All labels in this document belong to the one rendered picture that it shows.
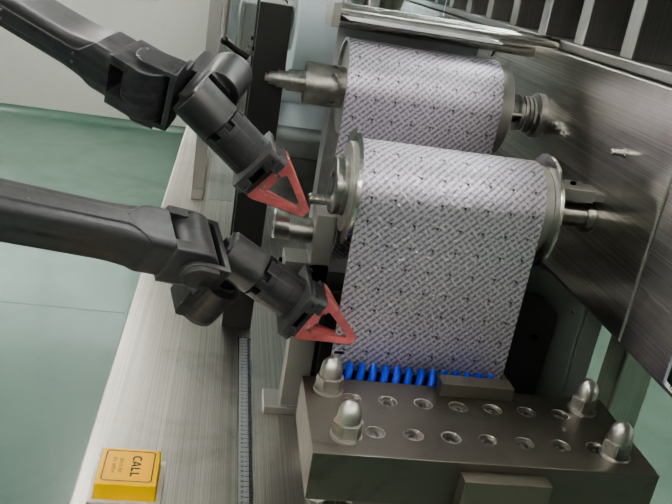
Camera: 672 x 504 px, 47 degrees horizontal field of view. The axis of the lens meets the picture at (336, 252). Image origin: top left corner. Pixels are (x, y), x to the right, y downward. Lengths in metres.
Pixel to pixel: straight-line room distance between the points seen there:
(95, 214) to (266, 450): 0.41
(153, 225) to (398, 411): 0.36
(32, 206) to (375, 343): 0.45
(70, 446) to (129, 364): 1.39
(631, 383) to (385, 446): 0.57
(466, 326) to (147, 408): 0.45
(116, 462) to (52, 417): 1.76
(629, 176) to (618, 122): 0.08
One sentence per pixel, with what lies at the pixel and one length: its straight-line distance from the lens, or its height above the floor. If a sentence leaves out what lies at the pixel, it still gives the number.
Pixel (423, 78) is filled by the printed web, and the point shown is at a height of 1.37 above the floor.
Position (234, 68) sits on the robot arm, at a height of 1.37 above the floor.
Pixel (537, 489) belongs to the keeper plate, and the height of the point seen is 1.02.
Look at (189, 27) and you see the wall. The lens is 6.48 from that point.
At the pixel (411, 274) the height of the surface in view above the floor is 1.16.
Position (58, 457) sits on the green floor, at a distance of 2.56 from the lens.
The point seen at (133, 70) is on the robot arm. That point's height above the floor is 1.36.
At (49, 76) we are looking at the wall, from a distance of 6.70.
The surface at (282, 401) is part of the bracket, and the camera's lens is 1.13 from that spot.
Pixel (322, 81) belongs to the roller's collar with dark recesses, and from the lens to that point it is 1.18.
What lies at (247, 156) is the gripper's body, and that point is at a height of 1.28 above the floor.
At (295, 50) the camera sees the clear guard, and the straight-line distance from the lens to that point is 1.93.
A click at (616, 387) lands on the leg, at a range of 1.33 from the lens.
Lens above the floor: 1.51
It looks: 20 degrees down
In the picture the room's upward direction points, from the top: 10 degrees clockwise
